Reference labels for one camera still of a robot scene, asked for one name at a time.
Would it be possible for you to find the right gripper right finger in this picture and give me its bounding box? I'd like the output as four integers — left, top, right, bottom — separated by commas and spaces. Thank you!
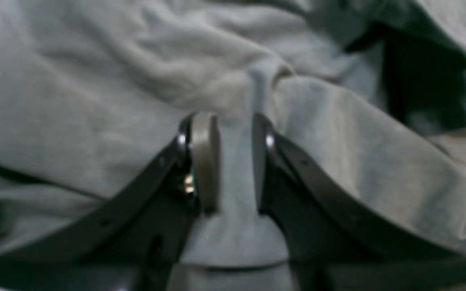
252, 114, 466, 291

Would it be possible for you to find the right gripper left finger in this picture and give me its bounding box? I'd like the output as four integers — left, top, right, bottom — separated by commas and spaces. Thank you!
0, 114, 220, 291

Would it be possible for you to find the dark grey t-shirt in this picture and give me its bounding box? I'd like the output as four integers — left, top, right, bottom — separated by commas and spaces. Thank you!
0, 0, 466, 291

